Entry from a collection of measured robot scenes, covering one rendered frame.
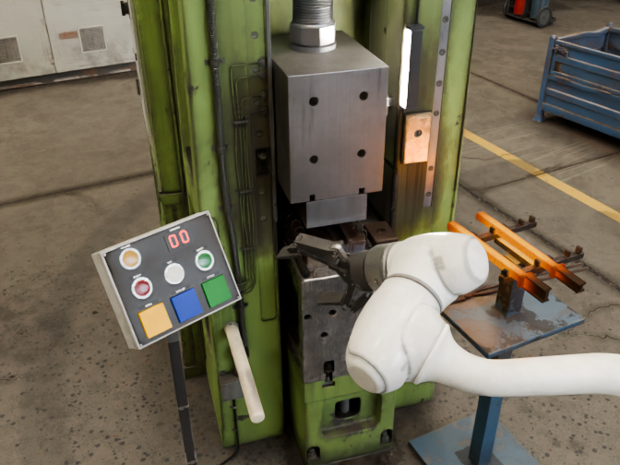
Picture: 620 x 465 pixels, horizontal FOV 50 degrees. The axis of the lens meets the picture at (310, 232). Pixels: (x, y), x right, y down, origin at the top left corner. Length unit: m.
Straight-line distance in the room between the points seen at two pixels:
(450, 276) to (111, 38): 6.34
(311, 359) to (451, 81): 1.04
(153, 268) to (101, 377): 1.45
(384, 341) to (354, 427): 1.74
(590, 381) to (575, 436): 1.98
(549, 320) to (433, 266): 1.31
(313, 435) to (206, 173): 1.10
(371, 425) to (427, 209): 0.88
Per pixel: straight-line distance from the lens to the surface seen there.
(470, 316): 2.26
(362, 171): 2.04
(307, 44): 2.06
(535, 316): 2.31
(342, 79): 1.90
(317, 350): 2.30
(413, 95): 2.13
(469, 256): 1.03
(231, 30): 1.93
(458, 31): 2.18
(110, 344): 3.41
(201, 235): 1.92
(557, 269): 2.06
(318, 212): 2.05
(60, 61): 7.12
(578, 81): 5.74
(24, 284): 3.99
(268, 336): 2.47
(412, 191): 2.32
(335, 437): 2.65
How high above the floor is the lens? 2.14
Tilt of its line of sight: 31 degrees down
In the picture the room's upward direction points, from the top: straight up
